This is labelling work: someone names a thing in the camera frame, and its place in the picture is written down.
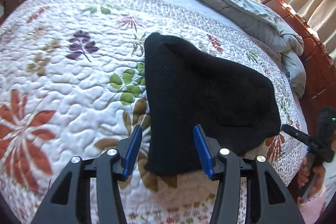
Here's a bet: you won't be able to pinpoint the wooden headboard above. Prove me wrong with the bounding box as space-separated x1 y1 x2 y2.
259 0 336 143

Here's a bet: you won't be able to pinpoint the person's right forearm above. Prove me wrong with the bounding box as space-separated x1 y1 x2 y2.
299 185 332 224

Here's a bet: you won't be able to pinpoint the beige curtain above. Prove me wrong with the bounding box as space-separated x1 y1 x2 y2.
282 0 336 59

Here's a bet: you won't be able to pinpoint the person's right hand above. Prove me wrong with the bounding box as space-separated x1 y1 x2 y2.
297 158 326 202

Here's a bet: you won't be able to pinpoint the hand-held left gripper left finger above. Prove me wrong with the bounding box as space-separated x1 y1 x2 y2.
31 124 143 224

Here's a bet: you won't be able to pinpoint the grey duvet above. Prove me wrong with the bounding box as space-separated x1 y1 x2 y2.
102 0 307 98

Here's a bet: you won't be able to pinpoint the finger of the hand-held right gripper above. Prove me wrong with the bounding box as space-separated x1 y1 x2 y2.
280 124 317 149

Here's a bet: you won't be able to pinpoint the black pants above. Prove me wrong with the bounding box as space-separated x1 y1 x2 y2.
143 32 282 176

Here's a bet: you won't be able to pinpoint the floral quilted bedspread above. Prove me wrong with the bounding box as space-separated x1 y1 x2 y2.
0 0 309 224

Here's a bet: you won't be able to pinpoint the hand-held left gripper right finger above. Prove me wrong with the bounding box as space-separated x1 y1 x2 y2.
192 124 306 224

